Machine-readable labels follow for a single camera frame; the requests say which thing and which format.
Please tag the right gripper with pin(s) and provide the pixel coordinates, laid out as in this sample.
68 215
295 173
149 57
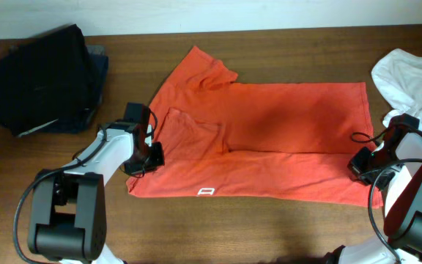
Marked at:
360 166

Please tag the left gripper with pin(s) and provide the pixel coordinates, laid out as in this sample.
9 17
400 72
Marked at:
154 155

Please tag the orange red printed t-shirt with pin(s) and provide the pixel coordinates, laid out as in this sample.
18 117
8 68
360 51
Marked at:
223 138

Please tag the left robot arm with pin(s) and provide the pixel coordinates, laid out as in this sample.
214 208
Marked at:
68 214

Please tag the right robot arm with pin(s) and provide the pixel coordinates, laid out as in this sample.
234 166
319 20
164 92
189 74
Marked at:
395 213

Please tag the white t-shirt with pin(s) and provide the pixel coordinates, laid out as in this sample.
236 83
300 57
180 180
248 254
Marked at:
398 78

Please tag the navy blue folded garment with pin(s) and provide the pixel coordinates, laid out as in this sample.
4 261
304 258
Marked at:
83 119

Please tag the black folded garment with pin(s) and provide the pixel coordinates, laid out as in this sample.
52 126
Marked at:
47 80

